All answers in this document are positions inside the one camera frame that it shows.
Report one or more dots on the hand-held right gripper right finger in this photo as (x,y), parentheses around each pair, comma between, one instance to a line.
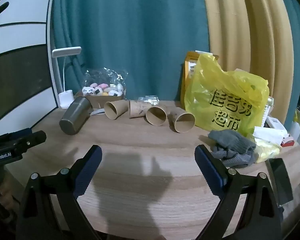
(210,172)

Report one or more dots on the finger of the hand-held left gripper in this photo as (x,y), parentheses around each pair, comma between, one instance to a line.
(36,138)

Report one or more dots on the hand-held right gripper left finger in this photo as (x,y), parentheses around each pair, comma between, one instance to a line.
(90,170)

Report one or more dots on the dark grey metal cup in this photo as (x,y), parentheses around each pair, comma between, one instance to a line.
(75,116)

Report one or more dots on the brown paper cup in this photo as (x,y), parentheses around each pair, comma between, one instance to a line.
(115,110)
(156,116)
(138,108)
(182,122)

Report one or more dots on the grey knitted cloth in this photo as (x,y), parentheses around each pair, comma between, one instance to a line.
(230,146)

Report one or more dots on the white desk lamp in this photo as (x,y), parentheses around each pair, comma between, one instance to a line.
(65,97)

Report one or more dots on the white flat packet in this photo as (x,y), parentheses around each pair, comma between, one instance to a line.
(98,112)

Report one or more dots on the yellow plastic wrapper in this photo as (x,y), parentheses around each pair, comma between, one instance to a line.
(266,150)

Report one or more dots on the white and dark wardrobe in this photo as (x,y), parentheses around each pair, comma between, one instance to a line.
(17,75)

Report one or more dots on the white crumpled paper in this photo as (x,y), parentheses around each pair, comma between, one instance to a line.
(267,135)

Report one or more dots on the black smartphone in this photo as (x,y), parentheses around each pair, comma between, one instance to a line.
(280,180)

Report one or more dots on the cardboard box of plush toys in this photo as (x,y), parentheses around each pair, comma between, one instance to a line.
(100,98)

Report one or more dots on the yellow plastic shopping bag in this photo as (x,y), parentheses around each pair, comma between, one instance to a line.
(222,97)

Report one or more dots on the white small box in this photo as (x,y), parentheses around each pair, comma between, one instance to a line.
(275,125)

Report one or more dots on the red small box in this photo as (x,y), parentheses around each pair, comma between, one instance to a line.
(287,143)

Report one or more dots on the small clear plastic wrapper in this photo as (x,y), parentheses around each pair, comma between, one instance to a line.
(148,99)

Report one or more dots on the clear plastic bag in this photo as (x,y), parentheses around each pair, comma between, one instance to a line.
(107,76)

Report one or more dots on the orange paper package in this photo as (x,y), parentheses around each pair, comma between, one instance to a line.
(190,67)

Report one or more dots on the teal curtain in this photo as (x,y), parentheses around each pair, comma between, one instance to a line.
(130,35)

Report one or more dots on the yellow curtain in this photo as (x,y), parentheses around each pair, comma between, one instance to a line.
(242,30)

